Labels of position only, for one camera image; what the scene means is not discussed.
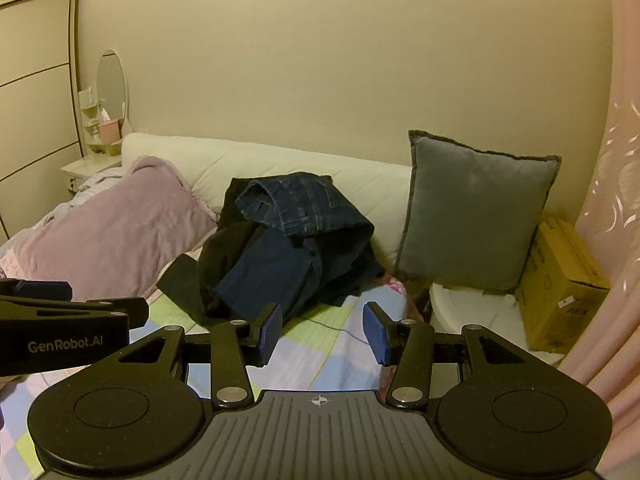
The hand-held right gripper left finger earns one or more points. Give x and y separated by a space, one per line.
270 335

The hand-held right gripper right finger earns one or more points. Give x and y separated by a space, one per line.
376 332

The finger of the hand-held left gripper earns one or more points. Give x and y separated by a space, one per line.
100 309
40 290

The blue denim jeans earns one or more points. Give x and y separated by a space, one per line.
300 200

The pink floral cloth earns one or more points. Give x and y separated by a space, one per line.
397 287

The checkered bed sheet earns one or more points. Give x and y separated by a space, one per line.
320 355

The navy blue pants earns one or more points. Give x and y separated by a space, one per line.
270 270

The black garment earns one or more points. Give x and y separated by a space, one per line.
210 270

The white plastic tub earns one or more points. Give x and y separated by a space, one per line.
475 310

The white nightstand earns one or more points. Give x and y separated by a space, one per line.
90 165

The grey cushion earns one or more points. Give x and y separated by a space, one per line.
470 210

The pink tissue box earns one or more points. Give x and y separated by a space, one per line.
110 131

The cream wardrobe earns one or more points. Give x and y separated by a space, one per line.
35 110

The small white corner shelf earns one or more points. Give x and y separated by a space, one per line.
90 115

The yellow cardboard box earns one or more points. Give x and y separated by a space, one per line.
560 285

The oval white-framed mirror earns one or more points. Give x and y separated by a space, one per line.
110 80

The pink curtain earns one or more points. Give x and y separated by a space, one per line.
615 210

